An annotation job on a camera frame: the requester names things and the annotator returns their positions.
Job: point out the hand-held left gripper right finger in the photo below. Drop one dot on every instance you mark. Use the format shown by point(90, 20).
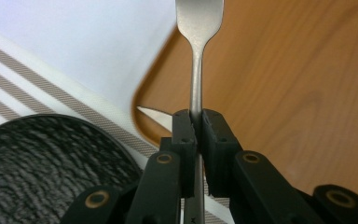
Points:
point(219, 146)

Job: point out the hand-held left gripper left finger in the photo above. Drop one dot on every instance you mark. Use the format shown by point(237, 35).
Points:
point(183, 146)

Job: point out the black textured plate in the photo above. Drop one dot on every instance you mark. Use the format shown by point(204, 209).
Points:
point(49, 171)

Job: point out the brown wooden tray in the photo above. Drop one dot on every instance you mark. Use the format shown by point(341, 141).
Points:
point(292, 77)

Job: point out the grey striped placemat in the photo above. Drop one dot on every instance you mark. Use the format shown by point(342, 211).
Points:
point(28, 77)

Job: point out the silver metal fork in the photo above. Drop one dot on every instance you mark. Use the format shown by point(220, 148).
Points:
point(197, 46)

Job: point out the white tablecloth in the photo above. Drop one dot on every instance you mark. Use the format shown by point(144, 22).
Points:
point(90, 43)

